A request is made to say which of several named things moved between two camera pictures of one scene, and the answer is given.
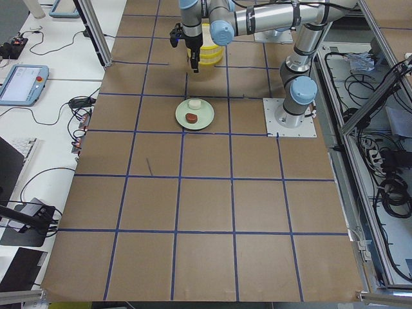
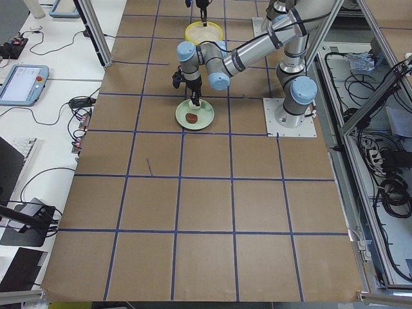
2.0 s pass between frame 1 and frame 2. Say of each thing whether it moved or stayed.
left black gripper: moved
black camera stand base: stayed
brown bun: stayed
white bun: stayed
